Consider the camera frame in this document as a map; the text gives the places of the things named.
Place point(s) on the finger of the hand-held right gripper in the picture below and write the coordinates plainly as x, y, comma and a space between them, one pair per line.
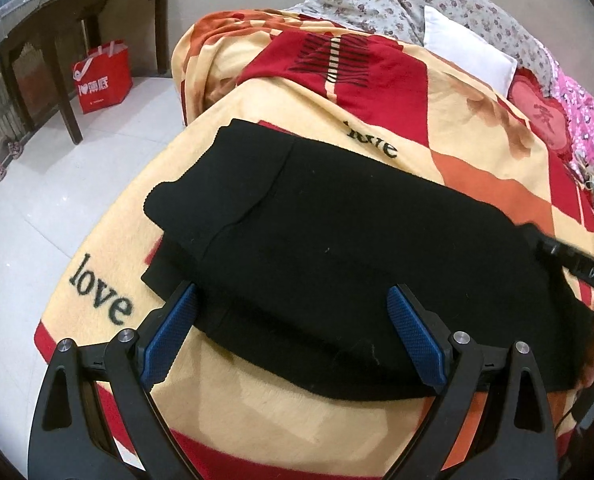
547, 247

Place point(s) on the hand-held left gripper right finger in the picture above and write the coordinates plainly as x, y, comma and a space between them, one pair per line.
417, 340

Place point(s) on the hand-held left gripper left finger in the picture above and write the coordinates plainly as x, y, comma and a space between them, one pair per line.
169, 330

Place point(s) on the black pants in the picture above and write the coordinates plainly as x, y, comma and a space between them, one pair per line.
327, 260

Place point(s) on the pink printed quilt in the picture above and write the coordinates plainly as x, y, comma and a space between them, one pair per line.
589, 120

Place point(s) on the red heart cushion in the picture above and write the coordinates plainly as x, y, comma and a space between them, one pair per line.
542, 110

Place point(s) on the printed blanket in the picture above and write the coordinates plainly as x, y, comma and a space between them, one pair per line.
277, 435

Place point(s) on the white pillow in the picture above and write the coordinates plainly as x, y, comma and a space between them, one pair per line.
472, 45

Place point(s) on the floral pillow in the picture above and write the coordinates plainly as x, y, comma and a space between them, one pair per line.
477, 5
357, 0

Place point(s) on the red shopping bag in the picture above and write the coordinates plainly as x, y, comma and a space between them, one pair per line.
104, 80

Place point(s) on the dark wooden table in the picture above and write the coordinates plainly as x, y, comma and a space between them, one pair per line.
52, 25

